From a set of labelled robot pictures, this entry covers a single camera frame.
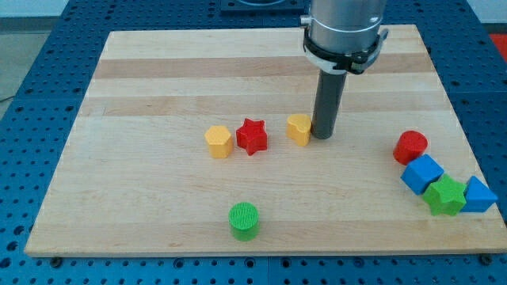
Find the red circle block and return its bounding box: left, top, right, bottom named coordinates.
left=393, top=131, right=429, bottom=165

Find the yellow hexagon block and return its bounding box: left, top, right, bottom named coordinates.
left=204, top=125, right=234, bottom=158

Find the black and white clamp ring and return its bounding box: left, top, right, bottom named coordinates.
left=302, top=27, right=390, bottom=76

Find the blue cube block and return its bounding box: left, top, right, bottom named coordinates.
left=401, top=154, right=444, bottom=196

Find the light wooden board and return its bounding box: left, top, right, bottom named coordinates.
left=25, top=25, right=506, bottom=257

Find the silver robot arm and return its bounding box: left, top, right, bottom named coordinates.
left=300, top=0, right=387, bottom=54

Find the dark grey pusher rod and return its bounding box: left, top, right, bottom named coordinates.
left=311, top=70, right=347, bottom=139

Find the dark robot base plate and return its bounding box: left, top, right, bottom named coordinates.
left=219, top=0, right=311, bottom=16

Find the green star block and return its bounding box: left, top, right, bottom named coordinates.
left=422, top=174, right=467, bottom=216

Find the blue triangle block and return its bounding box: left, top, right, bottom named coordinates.
left=461, top=176, right=498, bottom=213

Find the red star block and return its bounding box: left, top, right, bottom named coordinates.
left=236, top=118, right=268, bottom=156

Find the green circle block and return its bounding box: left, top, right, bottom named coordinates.
left=228, top=202, right=259, bottom=241

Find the yellow heart block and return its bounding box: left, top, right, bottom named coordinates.
left=286, top=114, right=311, bottom=146

